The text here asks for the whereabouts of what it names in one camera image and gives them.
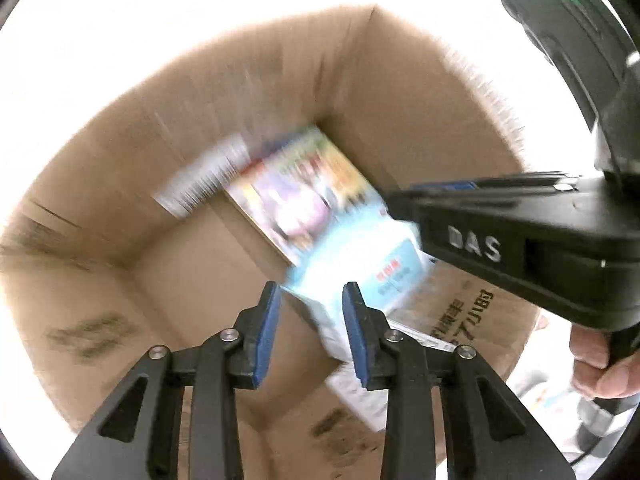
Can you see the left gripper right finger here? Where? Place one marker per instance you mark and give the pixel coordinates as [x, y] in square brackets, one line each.
[489, 434]

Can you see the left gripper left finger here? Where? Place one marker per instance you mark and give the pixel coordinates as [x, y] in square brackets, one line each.
[134, 434]

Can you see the blue wet wipes pack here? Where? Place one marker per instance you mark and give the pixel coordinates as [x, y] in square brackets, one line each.
[383, 256]

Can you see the colourful oil pastel box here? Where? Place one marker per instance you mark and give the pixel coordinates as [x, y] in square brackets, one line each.
[298, 189]

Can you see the right hand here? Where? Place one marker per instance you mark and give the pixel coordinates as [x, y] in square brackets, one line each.
[592, 375]

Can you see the brown cardboard box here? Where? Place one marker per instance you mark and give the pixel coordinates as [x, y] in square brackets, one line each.
[95, 271]

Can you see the white shipping label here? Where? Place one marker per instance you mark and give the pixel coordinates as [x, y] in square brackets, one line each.
[204, 177]

